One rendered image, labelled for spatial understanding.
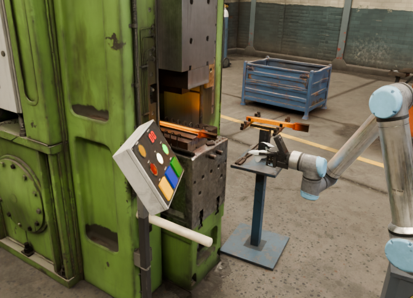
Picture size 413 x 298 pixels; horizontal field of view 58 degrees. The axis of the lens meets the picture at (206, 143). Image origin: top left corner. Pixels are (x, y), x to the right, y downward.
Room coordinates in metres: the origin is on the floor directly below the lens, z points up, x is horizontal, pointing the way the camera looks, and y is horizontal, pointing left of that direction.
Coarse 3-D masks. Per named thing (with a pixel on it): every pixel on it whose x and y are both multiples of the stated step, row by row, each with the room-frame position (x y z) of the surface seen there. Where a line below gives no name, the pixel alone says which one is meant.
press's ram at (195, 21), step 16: (160, 0) 1.87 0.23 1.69; (176, 0) 1.82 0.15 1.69; (192, 0) 1.88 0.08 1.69; (208, 0) 2.00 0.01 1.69; (160, 16) 1.87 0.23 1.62; (176, 16) 1.82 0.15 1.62; (192, 16) 1.88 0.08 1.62; (208, 16) 2.00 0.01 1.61; (160, 32) 1.87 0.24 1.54; (176, 32) 1.82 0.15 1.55; (192, 32) 1.88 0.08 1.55; (208, 32) 2.00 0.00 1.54; (160, 48) 1.87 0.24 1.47; (176, 48) 1.82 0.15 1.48; (192, 48) 1.88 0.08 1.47; (208, 48) 2.01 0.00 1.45; (160, 64) 1.87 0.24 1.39; (176, 64) 1.82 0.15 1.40; (192, 64) 1.88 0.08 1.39; (208, 64) 2.01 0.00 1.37
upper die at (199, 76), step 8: (160, 72) 1.94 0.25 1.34; (168, 72) 1.91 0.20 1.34; (176, 72) 1.89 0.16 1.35; (184, 72) 1.86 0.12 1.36; (192, 72) 1.88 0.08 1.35; (200, 72) 1.95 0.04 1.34; (208, 72) 2.01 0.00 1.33; (160, 80) 1.94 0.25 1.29; (168, 80) 1.91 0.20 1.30; (176, 80) 1.89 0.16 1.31; (184, 80) 1.86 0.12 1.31; (192, 80) 1.88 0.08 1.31; (200, 80) 1.95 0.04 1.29; (208, 80) 2.02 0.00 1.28; (184, 88) 1.86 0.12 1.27
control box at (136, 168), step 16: (144, 128) 1.46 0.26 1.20; (128, 144) 1.31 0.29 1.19; (144, 144) 1.36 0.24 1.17; (160, 144) 1.49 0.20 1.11; (128, 160) 1.24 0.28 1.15; (144, 160) 1.28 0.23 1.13; (128, 176) 1.24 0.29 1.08; (144, 176) 1.24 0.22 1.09; (160, 176) 1.32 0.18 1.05; (176, 176) 1.45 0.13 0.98; (144, 192) 1.24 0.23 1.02; (160, 192) 1.25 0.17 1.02; (160, 208) 1.23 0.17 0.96
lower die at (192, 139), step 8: (160, 120) 2.17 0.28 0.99; (160, 128) 2.03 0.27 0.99; (168, 128) 2.04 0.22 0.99; (176, 128) 2.01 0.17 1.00; (168, 136) 1.93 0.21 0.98; (184, 136) 1.92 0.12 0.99; (192, 136) 1.92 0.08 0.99; (184, 144) 1.86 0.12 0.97; (192, 144) 1.89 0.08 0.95; (200, 144) 1.96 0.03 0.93
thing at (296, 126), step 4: (248, 116) 2.34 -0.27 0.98; (252, 120) 2.31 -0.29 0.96; (256, 120) 2.30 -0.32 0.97; (260, 120) 2.29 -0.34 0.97; (264, 120) 2.28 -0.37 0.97; (268, 120) 2.27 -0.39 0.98; (272, 120) 2.27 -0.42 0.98; (276, 120) 2.27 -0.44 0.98; (272, 124) 2.25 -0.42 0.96; (276, 124) 2.24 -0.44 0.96; (284, 124) 2.22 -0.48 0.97; (288, 124) 2.21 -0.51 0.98; (292, 124) 2.21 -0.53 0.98; (296, 124) 2.20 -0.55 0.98; (300, 124) 2.18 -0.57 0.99; (304, 124) 2.18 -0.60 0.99; (308, 124) 2.18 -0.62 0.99; (296, 128) 2.20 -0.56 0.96; (300, 128) 2.19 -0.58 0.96; (304, 128) 2.17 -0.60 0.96; (308, 128) 2.17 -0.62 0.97
